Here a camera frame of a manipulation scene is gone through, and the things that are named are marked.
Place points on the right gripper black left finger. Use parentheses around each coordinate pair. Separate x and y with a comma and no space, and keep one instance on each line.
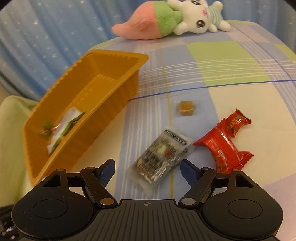
(95,182)

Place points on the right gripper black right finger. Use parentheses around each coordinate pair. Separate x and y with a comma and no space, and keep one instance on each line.
(200,181)

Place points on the large red snack packet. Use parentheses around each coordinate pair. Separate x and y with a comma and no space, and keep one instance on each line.
(225,154)

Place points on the silver transparent snack packet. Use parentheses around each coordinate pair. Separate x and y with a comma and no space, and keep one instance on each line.
(164,154)

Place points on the red foil candy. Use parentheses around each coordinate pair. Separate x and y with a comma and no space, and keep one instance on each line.
(235,122)

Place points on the white green snack packet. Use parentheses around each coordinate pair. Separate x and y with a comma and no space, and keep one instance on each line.
(71,117)

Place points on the green candy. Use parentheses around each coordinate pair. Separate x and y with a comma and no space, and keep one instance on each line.
(47,129)

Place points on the brown cube candy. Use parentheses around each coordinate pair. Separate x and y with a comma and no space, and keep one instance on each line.
(186,108)

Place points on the light green draped cloth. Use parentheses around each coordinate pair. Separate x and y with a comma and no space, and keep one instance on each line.
(15,110)

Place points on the orange plastic tray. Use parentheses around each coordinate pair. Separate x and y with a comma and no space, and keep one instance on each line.
(99,84)

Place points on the plaid tablecloth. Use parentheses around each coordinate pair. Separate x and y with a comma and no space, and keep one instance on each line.
(247,68)

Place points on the blue starry curtain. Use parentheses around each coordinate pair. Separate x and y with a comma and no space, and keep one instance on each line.
(40,40)

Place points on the pink green white plush toy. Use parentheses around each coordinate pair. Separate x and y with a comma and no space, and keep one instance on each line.
(157,19)

